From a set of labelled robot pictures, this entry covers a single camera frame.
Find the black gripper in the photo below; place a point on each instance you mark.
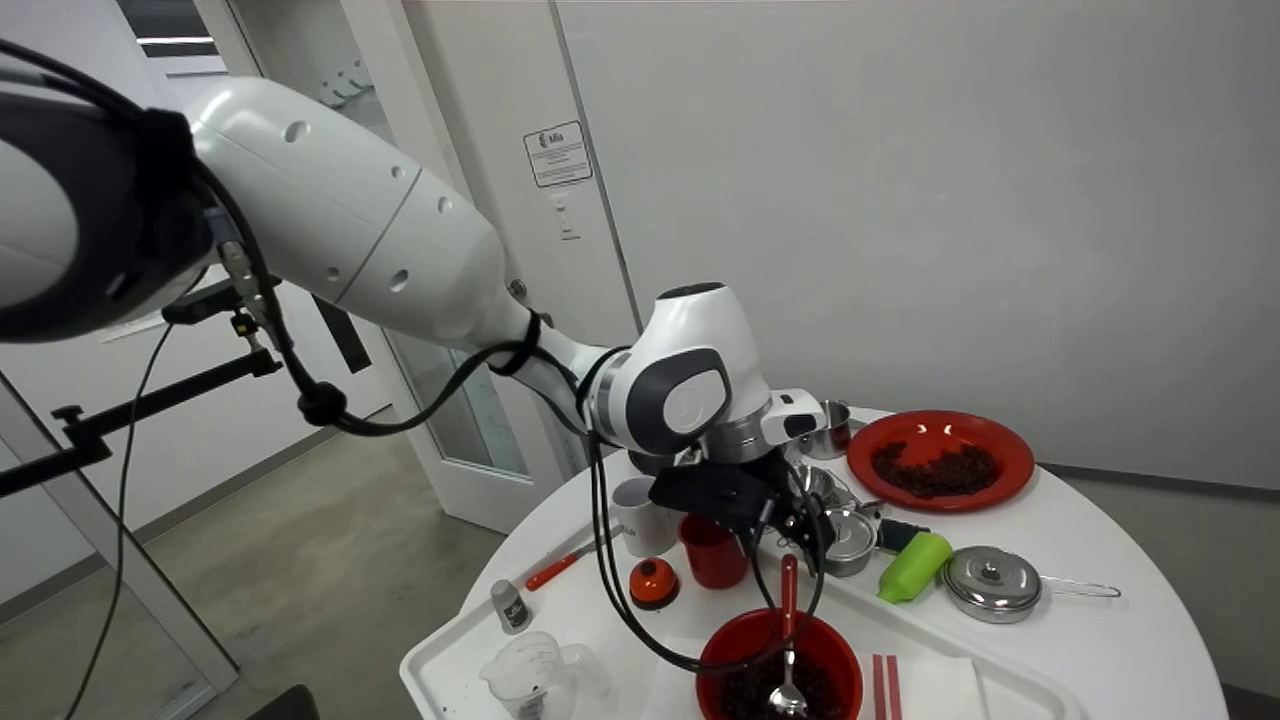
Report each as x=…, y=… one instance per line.
x=721, y=493

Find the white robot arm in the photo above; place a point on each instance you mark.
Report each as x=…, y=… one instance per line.
x=347, y=213

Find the white mug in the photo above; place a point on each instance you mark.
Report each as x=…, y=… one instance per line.
x=637, y=521

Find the metal pot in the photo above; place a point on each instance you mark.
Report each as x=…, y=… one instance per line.
x=849, y=542

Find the red plate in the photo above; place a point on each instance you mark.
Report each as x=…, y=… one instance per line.
x=881, y=452

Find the green vegetable toy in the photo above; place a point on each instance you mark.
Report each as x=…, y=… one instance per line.
x=913, y=565

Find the coffee beans on plate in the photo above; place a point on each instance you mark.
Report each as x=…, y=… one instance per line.
x=935, y=470

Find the red bowl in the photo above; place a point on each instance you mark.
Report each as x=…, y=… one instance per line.
x=721, y=652

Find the red tomato toy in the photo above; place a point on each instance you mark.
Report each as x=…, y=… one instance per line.
x=652, y=583

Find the red chopstick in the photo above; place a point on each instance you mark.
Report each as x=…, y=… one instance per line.
x=876, y=687
x=894, y=687

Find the coffee beans in bowl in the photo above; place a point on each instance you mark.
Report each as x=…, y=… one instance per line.
x=743, y=693

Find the clear glass measuring cup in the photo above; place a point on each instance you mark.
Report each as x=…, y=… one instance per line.
x=532, y=675

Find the white tray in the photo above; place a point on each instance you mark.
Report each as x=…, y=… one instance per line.
x=452, y=665

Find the white door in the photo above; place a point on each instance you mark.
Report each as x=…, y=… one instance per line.
x=492, y=80

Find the wall sign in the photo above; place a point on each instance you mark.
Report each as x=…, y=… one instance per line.
x=557, y=152

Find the black camera stand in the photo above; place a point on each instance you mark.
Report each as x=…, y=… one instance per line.
x=135, y=407

